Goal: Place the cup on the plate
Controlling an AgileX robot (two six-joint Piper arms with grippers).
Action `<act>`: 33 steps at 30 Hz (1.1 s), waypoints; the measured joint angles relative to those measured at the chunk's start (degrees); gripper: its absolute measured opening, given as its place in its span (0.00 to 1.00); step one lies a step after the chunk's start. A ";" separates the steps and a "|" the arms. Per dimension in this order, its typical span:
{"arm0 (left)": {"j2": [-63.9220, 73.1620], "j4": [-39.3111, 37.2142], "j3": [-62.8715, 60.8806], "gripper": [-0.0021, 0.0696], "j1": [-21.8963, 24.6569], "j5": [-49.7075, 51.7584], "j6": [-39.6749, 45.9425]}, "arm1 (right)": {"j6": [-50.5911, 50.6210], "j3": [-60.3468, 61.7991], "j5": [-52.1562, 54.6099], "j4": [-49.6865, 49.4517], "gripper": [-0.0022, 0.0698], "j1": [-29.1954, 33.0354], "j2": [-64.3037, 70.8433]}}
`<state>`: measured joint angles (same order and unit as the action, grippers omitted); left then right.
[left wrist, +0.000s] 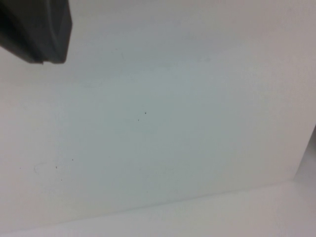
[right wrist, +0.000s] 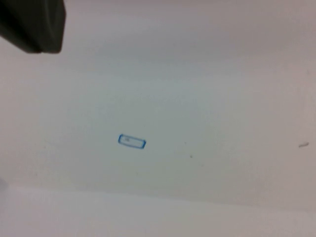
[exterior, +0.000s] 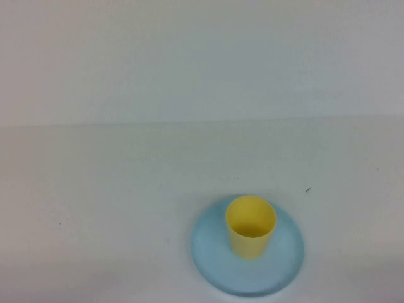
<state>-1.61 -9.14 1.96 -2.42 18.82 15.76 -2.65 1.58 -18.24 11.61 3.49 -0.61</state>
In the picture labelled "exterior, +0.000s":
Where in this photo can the yellow plastic cup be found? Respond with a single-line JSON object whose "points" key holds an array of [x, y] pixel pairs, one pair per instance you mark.
{"points": [[249, 246]]}

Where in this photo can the light blue plastic plate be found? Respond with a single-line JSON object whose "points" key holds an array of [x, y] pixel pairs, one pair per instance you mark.
{"points": [[214, 252]]}

